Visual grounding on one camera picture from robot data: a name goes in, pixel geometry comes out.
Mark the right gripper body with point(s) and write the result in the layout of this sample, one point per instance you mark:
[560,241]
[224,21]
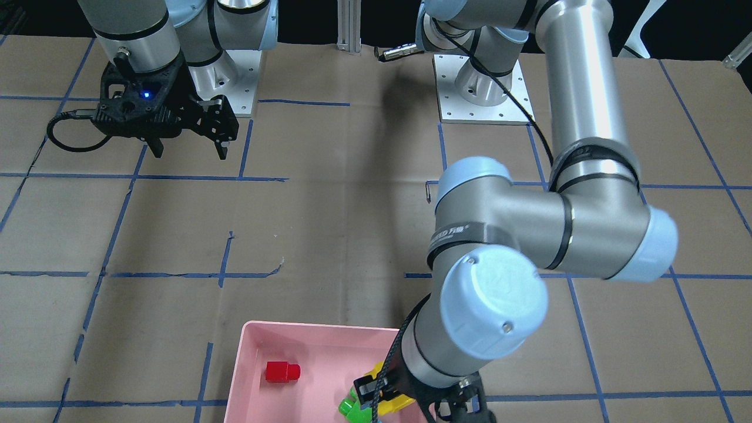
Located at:
[187,98]

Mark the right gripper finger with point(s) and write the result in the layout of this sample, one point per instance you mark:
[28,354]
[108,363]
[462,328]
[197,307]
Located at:
[221,143]
[155,146]

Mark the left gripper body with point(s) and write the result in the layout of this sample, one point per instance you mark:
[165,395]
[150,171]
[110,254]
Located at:
[365,389]

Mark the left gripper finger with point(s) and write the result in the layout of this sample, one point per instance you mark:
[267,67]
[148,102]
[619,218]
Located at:
[371,391]

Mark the green toy block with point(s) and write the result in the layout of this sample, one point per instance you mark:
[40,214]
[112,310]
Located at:
[351,408]

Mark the yellow toy block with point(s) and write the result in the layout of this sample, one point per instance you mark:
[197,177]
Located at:
[396,401]

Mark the red toy block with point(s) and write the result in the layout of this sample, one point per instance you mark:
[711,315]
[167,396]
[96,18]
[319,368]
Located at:
[282,372]

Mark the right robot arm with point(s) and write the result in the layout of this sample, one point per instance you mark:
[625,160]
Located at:
[154,32]

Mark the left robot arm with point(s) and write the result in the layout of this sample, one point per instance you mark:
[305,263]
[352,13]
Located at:
[492,237]

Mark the pink plastic box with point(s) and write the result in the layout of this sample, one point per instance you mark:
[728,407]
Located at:
[331,357]

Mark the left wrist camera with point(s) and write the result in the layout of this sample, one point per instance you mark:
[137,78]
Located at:
[464,401]

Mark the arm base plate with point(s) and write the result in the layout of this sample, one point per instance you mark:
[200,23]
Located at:
[235,75]
[466,96]

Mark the aluminium frame post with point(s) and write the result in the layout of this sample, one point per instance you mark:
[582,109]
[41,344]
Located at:
[349,26]

